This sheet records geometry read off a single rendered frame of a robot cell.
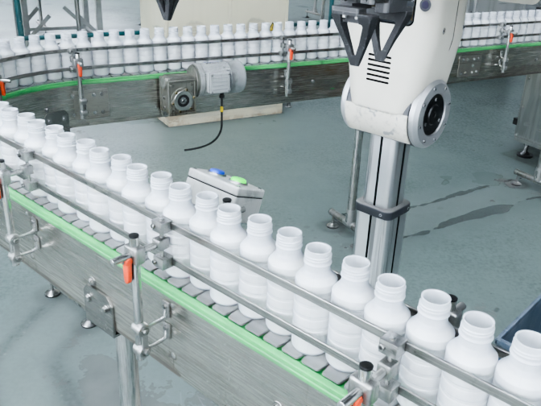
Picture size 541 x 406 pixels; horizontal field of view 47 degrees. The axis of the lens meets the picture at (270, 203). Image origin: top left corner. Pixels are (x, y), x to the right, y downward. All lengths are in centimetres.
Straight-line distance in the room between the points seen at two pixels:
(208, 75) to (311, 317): 171
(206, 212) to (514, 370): 52
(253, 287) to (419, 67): 65
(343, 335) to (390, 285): 10
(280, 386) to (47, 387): 162
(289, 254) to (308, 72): 204
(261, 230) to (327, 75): 207
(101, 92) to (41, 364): 106
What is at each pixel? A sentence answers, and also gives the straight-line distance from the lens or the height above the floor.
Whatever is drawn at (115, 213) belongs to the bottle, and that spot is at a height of 106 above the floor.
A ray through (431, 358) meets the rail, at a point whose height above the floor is 111.
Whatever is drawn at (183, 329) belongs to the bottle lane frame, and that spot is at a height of 93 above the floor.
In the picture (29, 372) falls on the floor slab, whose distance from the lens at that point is 259.
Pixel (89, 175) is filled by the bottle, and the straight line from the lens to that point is 124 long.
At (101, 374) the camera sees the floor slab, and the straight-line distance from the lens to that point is 252.
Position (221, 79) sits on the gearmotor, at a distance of 250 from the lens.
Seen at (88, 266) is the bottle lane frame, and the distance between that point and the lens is 131.
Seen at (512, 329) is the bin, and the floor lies 94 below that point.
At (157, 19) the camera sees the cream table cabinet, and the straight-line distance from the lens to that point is 516.
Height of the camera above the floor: 158
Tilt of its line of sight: 24 degrees down
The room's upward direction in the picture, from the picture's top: 2 degrees clockwise
